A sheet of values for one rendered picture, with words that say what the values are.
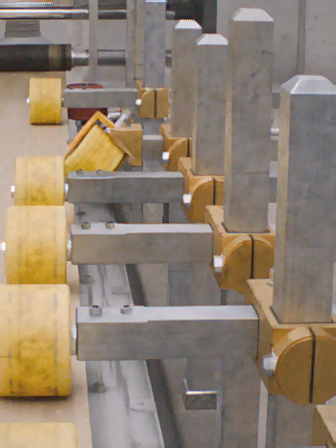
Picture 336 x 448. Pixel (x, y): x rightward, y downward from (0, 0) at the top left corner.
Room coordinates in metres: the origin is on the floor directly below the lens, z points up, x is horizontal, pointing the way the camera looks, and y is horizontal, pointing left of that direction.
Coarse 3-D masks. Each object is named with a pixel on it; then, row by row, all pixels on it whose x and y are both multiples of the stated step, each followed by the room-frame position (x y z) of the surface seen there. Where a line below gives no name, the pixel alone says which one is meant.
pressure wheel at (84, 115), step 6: (72, 108) 2.27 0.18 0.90; (78, 108) 2.26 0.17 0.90; (84, 108) 2.26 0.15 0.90; (90, 108) 2.26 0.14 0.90; (96, 108) 2.26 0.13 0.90; (102, 108) 2.27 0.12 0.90; (72, 114) 2.27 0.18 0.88; (78, 114) 2.26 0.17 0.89; (84, 114) 2.26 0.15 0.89; (90, 114) 2.26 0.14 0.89; (84, 120) 2.26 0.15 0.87
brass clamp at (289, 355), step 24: (264, 288) 0.83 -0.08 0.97; (264, 312) 0.78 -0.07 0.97; (264, 336) 0.77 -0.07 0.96; (288, 336) 0.74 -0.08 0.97; (312, 336) 0.73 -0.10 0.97; (264, 360) 0.73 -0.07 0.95; (288, 360) 0.73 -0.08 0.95; (312, 360) 0.73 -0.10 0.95; (264, 384) 0.76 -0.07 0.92; (288, 384) 0.73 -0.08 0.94; (312, 384) 0.73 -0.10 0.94
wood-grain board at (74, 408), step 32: (0, 96) 2.39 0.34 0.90; (0, 128) 1.98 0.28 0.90; (32, 128) 1.98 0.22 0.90; (64, 128) 1.99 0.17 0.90; (0, 160) 1.69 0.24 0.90; (0, 192) 1.47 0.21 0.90; (0, 224) 1.30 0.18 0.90; (0, 256) 1.16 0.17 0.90; (0, 416) 0.75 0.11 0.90; (32, 416) 0.75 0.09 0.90; (64, 416) 0.75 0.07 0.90
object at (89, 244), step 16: (80, 224) 1.06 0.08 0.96; (96, 224) 1.06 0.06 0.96; (112, 224) 1.05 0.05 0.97; (128, 224) 1.06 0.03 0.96; (144, 224) 1.07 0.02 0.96; (160, 224) 1.07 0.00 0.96; (176, 224) 1.07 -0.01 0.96; (192, 224) 1.07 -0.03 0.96; (208, 224) 1.07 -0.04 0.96; (272, 224) 1.07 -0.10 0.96; (80, 240) 1.03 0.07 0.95; (96, 240) 1.03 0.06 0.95; (112, 240) 1.03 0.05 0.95; (128, 240) 1.04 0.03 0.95; (144, 240) 1.04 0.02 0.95; (160, 240) 1.04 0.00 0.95; (176, 240) 1.04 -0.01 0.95; (192, 240) 1.04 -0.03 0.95; (208, 240) 1.04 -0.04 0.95; (80, 256) 1.03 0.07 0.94; (96, 256) 1.03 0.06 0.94; (112, 256) 1.03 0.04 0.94; (128, 256) 1.04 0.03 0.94; (144, 256) 1.04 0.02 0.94; (160, 256) 1.04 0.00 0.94; (176, 256) 1.04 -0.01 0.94; (192, 256) 1.04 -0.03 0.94; (208, 256) 1.04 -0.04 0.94
